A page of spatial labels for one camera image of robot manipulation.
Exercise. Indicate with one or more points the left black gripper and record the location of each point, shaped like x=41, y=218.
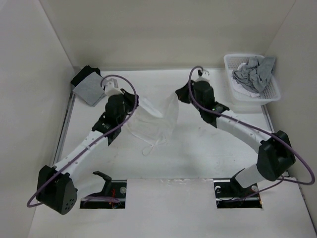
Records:
x=130, y=97

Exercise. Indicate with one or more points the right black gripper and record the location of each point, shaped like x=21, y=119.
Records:
x=183, y=92

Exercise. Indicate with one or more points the white tank top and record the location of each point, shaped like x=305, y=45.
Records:
x=154, y=124

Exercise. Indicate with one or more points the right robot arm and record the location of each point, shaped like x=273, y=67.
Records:
x=274, y=157

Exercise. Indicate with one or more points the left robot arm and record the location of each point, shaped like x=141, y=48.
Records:
x=57, y=185

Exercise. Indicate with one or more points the folded grey tank top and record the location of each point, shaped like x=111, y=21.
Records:
x=89, y=89

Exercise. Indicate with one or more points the folded black tank top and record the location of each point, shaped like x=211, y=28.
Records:
x=83, y=73

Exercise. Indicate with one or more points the grey crumpled tank top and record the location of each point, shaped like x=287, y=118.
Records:
x=265, y=69

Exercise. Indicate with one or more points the white garment in basket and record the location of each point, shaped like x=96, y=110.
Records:
x=242, y=88

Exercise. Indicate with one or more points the white plastic basket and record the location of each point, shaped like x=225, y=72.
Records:
x=270, y=94

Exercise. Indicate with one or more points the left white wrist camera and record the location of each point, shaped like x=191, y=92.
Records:
x=110, y=87

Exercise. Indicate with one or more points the left metal table rail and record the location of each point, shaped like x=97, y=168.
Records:
x=62, y=136

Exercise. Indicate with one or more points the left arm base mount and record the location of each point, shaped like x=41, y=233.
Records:
x=112, y=195

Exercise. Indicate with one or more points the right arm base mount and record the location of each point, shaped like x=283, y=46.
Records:
x=230, y=195

